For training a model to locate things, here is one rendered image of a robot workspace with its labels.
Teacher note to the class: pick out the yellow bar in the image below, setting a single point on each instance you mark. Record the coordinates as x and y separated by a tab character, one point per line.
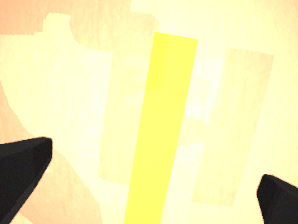
167	83

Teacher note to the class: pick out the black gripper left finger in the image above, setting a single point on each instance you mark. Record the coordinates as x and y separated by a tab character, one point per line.
22	164

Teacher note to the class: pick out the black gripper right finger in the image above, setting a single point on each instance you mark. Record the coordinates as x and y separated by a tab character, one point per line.
278	200

